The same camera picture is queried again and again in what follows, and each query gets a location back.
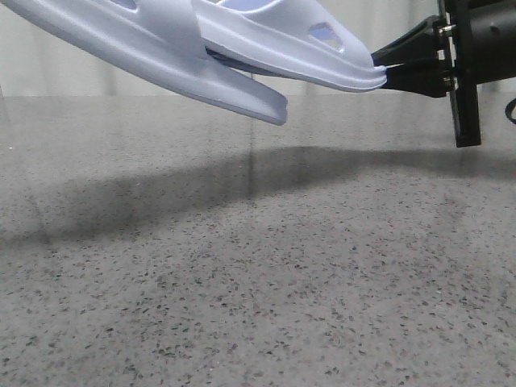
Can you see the light blue slipper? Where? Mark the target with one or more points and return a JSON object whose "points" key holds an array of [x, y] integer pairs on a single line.
{"points": [[158, 41], [294, 39]]}

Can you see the pale grey-green curtain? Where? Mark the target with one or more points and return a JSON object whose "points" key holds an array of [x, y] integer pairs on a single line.
{"points": [[35, 63]]}

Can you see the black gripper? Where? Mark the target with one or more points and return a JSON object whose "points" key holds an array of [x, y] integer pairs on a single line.
{"points": [[479, 47]]}

